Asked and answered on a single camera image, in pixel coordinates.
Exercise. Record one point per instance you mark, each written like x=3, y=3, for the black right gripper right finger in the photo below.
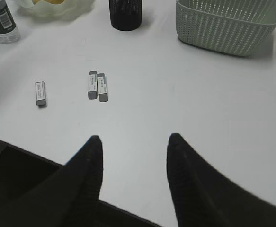
x=204, y=197

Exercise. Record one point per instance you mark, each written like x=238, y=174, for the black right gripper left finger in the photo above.
x=67, y=198

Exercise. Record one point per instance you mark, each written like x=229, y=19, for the grey white eraser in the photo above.
x=102, y=87
x=92, y=85
x=40, y=93

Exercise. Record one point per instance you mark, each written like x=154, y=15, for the clear water bottle green label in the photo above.
x=9, y=32

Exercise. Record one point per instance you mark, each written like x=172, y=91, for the yellow mango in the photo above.
x=55, y=2

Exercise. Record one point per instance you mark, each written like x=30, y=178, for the pale green plastic basket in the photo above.
x=235, y=27

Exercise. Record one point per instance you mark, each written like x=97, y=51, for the pale green wavy plate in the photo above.
x=43, y=12

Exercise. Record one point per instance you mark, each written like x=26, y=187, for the black mesh pen holder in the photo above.
x=125, y=15

